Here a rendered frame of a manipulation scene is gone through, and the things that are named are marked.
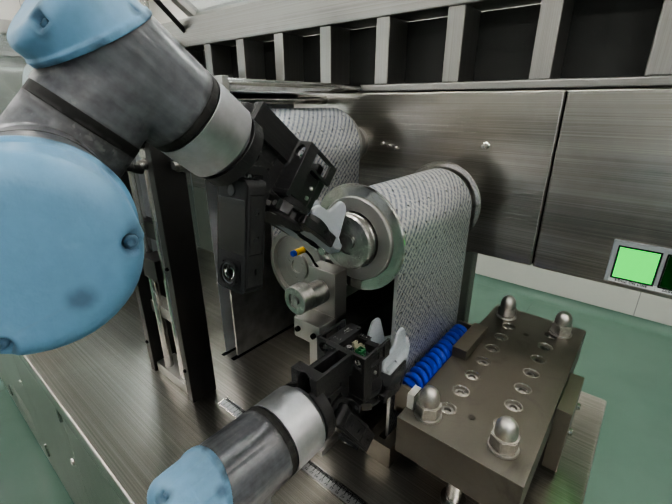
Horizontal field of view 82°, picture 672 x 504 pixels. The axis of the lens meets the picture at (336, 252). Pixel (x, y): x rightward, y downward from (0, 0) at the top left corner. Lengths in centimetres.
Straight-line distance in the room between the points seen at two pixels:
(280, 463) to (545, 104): 64
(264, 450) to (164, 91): 30
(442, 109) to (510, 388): 50
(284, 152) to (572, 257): 54
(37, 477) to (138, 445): 142
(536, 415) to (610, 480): 150
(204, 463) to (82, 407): 54
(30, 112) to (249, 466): 30
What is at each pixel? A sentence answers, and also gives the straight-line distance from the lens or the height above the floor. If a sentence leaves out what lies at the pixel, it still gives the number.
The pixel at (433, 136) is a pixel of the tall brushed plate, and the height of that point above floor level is 136.
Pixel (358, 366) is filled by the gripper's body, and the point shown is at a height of 114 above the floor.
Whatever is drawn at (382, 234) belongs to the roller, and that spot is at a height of 127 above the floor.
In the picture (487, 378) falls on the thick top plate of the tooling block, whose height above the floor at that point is 103.
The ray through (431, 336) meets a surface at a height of 105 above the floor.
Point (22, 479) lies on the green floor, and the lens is 220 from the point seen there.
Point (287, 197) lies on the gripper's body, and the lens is 39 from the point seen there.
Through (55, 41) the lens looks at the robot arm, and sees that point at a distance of 30.
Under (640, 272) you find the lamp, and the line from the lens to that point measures 76.
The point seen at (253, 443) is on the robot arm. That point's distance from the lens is 38.
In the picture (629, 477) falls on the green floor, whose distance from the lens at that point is 217.
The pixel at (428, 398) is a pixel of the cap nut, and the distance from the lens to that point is 54.
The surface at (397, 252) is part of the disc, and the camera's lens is 49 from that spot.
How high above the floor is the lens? 142
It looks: 21 degrees down
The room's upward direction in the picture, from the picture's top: straight up
